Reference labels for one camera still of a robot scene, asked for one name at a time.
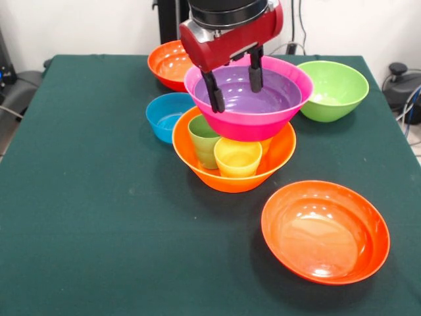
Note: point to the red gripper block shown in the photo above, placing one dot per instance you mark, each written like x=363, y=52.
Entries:
x=230, y=46

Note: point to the purple plastic bowl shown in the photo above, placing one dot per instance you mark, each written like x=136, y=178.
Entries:
x=263, y=98

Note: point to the pink plastic bowl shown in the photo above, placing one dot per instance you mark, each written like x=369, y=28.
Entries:
x=250, y=126

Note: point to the orange plastic cup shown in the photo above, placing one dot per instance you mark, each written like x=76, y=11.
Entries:
x=265, y=146

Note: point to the green plastic cup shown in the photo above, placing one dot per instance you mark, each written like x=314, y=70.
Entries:
x=204, y=148

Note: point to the red plastic bowl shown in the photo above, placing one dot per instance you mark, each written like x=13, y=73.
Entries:
x=167, y=66
x=322, y=237

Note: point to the yellow plastic cup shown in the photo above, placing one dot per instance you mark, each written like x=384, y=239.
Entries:
x=237, y=161

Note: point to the orange plastic bowl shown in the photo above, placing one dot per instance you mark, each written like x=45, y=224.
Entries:
x=283, y=154

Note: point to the black computer tower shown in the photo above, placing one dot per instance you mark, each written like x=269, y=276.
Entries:
x=5, y=56

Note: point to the blue plastic bowl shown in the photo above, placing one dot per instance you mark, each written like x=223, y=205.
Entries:
x=164, y=115

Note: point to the green plastic bowl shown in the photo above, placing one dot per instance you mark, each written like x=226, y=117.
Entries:
x=335, y=95

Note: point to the dark green table cloth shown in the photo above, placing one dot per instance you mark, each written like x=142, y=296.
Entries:
x=98, y=197

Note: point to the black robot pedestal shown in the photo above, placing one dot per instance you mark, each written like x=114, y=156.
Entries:
x=169, y=23

